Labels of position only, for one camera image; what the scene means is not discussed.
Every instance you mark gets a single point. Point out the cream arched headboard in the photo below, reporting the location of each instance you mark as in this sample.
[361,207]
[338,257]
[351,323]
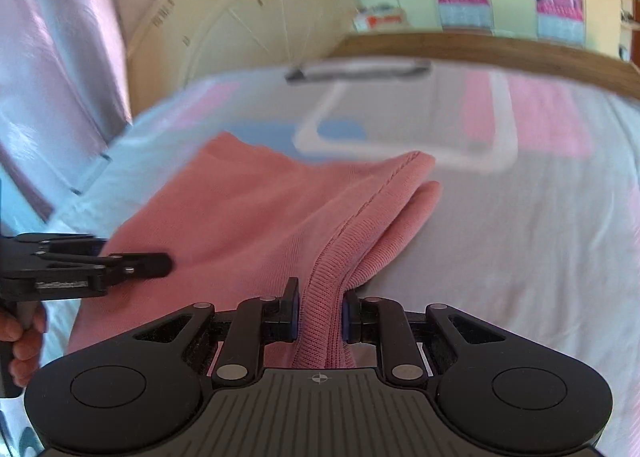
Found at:
[240,12]

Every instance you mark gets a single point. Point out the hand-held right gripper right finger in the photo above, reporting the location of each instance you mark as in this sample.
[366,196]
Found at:
[350,317]

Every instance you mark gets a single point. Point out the cream corner shelf unit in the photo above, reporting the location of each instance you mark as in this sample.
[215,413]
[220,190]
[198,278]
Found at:
[629,2]

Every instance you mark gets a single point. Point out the pastel patterned bedsheet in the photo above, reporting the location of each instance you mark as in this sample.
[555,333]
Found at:
[525,237]

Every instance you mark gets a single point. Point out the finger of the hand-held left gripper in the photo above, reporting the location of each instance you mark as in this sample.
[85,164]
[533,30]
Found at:
[147,264]

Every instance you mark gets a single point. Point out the pink curtain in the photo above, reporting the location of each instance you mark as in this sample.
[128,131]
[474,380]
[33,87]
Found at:
[55,62]

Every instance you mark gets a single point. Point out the wooden bed frame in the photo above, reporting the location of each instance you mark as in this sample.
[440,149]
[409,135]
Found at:
[500,49]

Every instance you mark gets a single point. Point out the stack of books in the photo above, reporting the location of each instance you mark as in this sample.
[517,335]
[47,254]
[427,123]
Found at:
[380,17]

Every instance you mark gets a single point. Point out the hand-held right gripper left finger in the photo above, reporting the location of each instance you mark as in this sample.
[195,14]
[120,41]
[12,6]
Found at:
[292,312]

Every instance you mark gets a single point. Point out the pink knit sweater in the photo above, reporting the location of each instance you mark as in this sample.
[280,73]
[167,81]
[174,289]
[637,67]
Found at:
[250,217]

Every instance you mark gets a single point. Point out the person's left hand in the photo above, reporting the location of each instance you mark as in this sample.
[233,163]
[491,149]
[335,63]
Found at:
[29,347]

